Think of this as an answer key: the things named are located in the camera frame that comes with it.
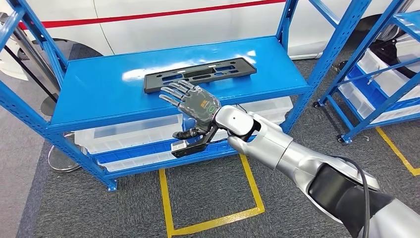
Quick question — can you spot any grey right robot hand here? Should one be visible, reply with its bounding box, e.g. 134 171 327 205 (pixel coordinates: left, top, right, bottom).
159 80 222 140

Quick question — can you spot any black plastic plate bracket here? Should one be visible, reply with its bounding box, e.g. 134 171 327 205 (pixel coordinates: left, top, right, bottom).
144 57 258 94

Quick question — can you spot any blue steel shelf rack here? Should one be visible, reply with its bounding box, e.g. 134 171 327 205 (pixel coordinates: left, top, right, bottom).
0 0 375 193

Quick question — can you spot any blue wheeled shelf rack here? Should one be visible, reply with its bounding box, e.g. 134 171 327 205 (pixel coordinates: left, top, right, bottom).
313 0 420 145

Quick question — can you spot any black car part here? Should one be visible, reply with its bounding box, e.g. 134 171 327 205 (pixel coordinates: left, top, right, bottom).
370 39 420 79

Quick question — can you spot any white car with red stripe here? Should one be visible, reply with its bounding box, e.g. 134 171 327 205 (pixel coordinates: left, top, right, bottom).
0 0 420 81

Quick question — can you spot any yellow floor tape square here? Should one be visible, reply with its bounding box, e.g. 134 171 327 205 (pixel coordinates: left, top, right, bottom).
159 153 266 238
375 127 420 177

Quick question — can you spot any black right camera bracket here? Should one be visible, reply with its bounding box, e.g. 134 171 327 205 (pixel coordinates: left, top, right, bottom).
171 124 230 159

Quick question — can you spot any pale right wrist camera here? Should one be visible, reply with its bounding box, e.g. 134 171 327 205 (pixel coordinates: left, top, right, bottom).
170 139 188 152

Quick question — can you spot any chrome stanchion post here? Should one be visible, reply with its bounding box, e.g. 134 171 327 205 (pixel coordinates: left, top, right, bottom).
9 19 83 173

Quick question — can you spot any black stanchion post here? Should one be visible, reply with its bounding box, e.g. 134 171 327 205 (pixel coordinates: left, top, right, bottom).
2 44 60 117

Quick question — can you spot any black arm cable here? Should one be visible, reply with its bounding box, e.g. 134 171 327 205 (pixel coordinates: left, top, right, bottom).
334 156 371 238

